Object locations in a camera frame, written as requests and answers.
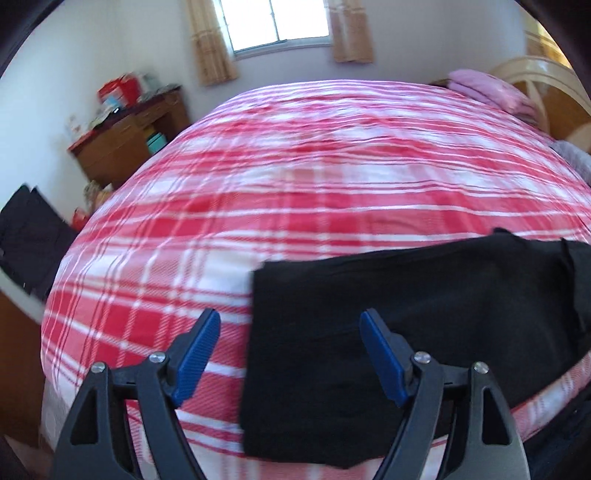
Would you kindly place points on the striped pillow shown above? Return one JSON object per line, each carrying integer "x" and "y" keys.
{"x": 575, "y": 159}

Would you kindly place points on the bed with red plaid sheet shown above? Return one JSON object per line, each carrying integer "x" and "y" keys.
{"x": 300, "y": 184}

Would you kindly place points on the red gift bag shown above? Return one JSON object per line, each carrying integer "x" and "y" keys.
{"x": 119, "y": 90}

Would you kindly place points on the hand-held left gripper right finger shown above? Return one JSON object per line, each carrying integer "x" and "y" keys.
{"x": 383, "y": 355}

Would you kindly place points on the beige floral curtain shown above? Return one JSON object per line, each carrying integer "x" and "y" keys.
{"x": 351, "y": 30}
{"x": 210, "y": 41}

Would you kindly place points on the cream and wood headboard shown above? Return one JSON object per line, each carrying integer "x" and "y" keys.
{"x": 554, "y": 92}

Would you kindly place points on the pink folded blanket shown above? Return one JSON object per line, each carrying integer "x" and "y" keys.
{"x": 489, "y": 92}

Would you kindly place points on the patterned paper bag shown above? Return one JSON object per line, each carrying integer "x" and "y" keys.
{"x": 98, "y": 196}

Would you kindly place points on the brown wooden desk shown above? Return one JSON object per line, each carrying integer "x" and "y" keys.
{"x": 124, "y": 143}

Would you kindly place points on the black pants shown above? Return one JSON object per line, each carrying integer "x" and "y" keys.
{"x": 461, "y": 300}

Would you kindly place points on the teal boxes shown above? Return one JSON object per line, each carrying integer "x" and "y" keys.
{"x": 156, "y": 143}

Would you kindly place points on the yellow curtain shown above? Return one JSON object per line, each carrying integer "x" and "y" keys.
{"x": 547, "y": 46}

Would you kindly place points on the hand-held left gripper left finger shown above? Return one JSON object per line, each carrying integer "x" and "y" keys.
{"x": 198, "y": 350}

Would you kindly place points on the red plastic bag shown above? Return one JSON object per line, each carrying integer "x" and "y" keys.
{"x": 81, "y": 219}

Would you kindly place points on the sliding window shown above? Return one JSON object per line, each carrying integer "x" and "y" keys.
{"x": 272, "y": 23}

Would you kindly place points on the white printed box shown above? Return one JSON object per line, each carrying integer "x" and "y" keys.
{"x": 77, "y": 129}

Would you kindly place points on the black folding chair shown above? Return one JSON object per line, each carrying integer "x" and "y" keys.
{"x": 32, "y": 240}

